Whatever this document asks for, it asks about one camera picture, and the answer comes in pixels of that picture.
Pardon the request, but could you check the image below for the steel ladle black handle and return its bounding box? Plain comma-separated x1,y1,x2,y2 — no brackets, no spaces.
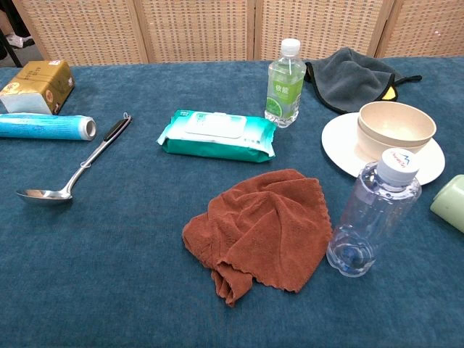
15,112,133,207

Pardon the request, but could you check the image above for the clear empty plastic bottle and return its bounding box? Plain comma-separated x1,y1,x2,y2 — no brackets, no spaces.
326,147,423,279

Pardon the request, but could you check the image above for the brown microfibre cloth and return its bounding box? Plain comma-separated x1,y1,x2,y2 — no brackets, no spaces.
181,168,334,308

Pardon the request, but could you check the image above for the beige bowl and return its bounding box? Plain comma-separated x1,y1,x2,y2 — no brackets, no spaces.
357,101,438,149
356,121,434,163

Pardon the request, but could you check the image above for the gold tissue box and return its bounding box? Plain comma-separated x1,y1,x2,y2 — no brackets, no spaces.
0,59,76,116

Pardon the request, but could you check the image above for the light green cup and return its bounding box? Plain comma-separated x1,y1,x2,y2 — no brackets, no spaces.
429,175,464,234

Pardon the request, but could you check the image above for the white shoe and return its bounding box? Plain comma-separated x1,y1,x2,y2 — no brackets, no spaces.
6,33,36,49

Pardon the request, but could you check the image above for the rattan screen panel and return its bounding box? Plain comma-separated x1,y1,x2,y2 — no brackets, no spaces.
375,0,464,59
253,0,396,62
133,0,257,64
12,0,150,67

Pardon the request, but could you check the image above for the white round plate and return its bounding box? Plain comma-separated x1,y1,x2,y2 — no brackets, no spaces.
321,111,447,187

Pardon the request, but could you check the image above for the black metal leg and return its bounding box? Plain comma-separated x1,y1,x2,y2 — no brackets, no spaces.
0,28,23,68

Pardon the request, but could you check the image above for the green wet wipes pack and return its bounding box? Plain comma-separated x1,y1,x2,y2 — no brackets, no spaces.
156,109,277,164

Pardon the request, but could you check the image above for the blue velvet tablecloth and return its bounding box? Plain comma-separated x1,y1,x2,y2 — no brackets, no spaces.
0,56,464,348

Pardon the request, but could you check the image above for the grey towel yellow patch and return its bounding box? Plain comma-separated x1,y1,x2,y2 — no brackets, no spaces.
304,46,423,115

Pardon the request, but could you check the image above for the blue cling film roll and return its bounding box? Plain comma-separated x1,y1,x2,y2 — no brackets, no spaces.
0,112,98,141

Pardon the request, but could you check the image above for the green label water bottle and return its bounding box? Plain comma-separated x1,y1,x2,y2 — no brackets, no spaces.
264,38,307,129

